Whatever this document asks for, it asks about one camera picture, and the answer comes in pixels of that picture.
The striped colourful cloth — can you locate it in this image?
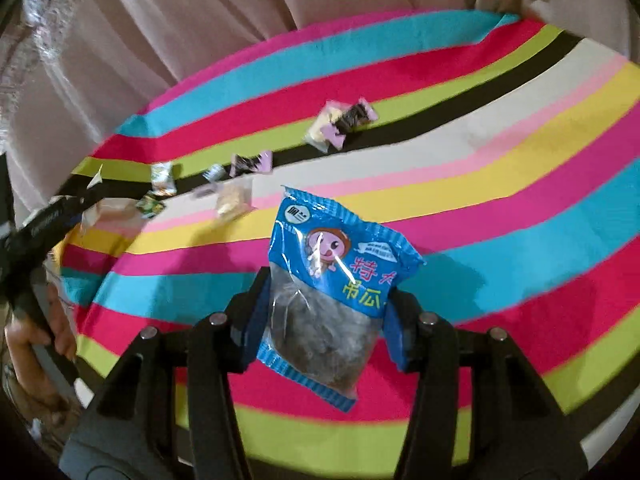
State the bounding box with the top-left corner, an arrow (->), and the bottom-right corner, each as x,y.
54,7 -> 640,480

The person's left hand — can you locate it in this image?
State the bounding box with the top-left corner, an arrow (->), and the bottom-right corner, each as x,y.
5,280 -> 80,363

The clear packet beige biscuit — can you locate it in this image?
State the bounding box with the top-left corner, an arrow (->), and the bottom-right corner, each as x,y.
79,198 -> 142,234
214,182 -> 254,221

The cream clear snack packet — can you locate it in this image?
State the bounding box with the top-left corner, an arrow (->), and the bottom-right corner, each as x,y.
303,101 -> 347,154

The blue snack packet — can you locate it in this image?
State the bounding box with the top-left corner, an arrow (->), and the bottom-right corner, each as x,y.
256,185 -> 425,413

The purple black wrapped candy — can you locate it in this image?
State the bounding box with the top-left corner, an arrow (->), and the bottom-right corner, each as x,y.
229,150 -> 274,177
332,100 -> 379,133

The dark green wrapped candy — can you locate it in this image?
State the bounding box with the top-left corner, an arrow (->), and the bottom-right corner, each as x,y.
137,194 -> 167,219

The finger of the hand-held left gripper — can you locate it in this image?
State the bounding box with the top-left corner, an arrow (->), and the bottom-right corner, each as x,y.
15,191 -> 103,248

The clear silver candy wrapper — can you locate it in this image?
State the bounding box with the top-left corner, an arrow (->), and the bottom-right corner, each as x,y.
149,161 -> 177,197

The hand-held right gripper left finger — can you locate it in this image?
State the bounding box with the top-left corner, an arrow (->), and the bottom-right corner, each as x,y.
75,266 -> 271,480

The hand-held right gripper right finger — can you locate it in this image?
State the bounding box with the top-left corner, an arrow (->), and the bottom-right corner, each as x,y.
382,292 -> 586,480

